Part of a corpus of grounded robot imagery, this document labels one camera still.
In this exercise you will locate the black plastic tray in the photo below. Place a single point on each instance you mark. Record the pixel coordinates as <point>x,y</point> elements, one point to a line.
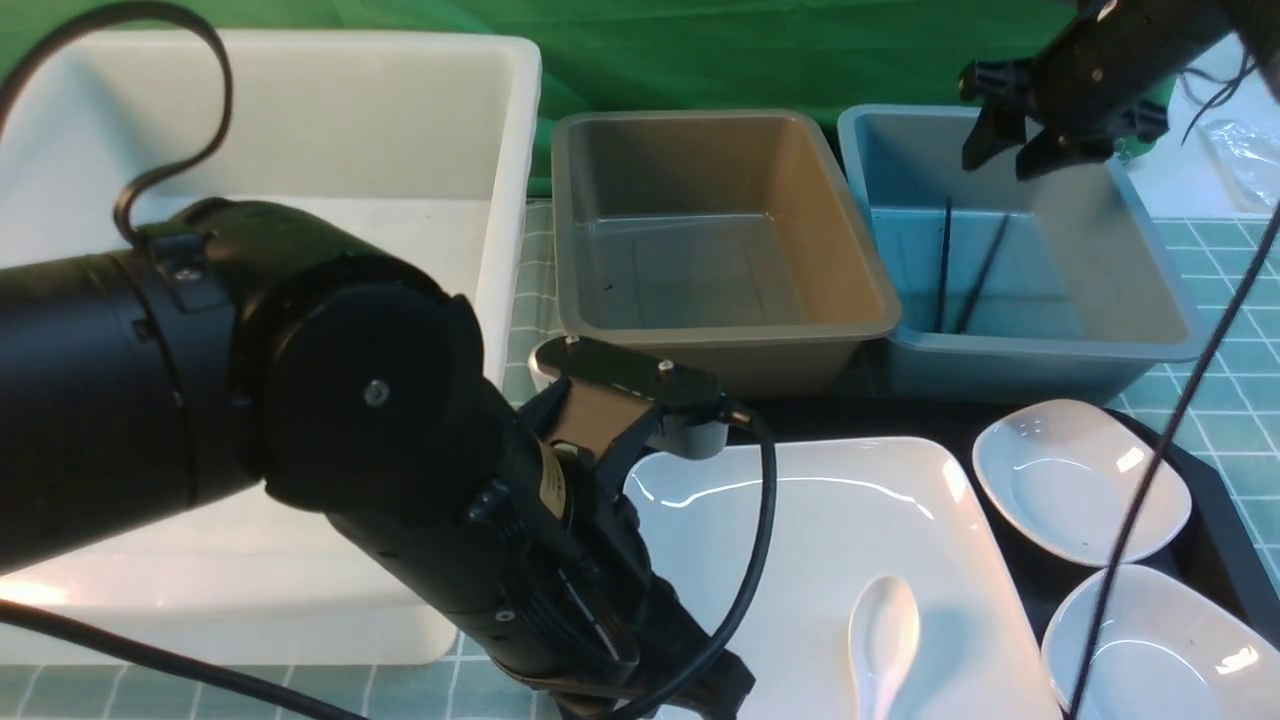
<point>1057,596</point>

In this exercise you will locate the large white plastic bin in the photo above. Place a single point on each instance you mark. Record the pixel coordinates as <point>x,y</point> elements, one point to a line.
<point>420,143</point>

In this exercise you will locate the white ceramic spoon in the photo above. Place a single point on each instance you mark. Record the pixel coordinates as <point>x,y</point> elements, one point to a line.
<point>883,637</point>

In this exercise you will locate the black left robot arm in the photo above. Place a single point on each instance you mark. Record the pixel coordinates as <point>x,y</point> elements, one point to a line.
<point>245,343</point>

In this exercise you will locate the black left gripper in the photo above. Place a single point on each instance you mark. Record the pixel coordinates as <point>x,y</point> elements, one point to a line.
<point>562,592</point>

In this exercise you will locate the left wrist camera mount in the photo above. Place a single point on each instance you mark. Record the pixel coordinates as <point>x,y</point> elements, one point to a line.
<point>611,404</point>

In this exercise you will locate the clear plastic bag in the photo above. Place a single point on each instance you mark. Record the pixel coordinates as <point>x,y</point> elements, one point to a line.
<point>1247,155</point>

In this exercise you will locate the brown plastic bin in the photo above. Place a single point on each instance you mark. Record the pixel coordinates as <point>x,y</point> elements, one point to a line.
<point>725,240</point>

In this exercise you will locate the large white rectangular plate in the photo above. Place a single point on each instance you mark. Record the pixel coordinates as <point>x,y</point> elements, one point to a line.
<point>848,511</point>

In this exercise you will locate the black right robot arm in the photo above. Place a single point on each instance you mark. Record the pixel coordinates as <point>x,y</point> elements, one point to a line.
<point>1198,25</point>

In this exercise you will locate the green checked tablecloth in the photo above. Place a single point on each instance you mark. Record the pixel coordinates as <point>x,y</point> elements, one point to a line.
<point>1230,350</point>

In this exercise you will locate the green backdrop cloth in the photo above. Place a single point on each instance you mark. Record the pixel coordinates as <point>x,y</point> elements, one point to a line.
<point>816,57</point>

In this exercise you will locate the blue plastic bin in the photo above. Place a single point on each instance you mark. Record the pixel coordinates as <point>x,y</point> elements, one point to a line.
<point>1083,299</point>

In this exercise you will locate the white small dish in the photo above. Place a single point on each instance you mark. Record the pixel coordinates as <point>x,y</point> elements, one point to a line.
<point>1064,474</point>
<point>1166,652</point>

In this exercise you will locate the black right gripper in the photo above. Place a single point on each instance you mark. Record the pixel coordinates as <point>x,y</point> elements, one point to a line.
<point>1086,88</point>

